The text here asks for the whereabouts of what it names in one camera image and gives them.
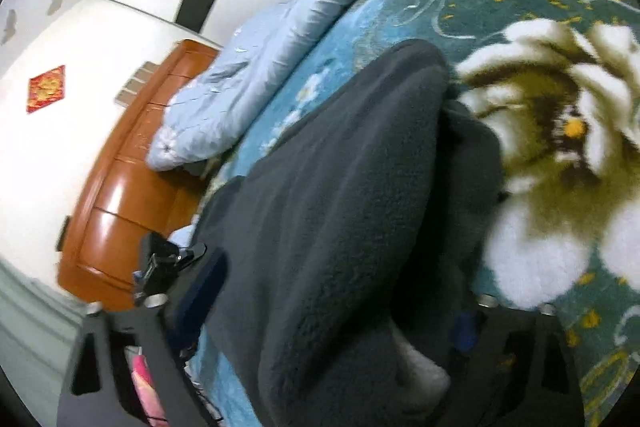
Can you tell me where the black grey fleece hoodie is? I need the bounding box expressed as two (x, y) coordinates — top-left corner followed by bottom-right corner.
(195, 40), (501, 426)

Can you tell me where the orange wooden headboard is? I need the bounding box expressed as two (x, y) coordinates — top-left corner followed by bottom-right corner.
(58, 39), (217, 311)

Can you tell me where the light blue floral quilt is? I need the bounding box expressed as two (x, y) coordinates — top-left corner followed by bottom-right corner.
(145, 0), (356, 171)

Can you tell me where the teal floral bed blanket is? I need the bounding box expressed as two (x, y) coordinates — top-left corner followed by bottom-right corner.
(209, 0), (639, 426)

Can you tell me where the wall switch panel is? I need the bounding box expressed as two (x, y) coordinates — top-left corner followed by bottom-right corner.
(115, 62), (158, 107)

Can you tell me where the red wall decoration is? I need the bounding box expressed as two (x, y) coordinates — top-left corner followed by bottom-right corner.
(26, 65), (65, 114)

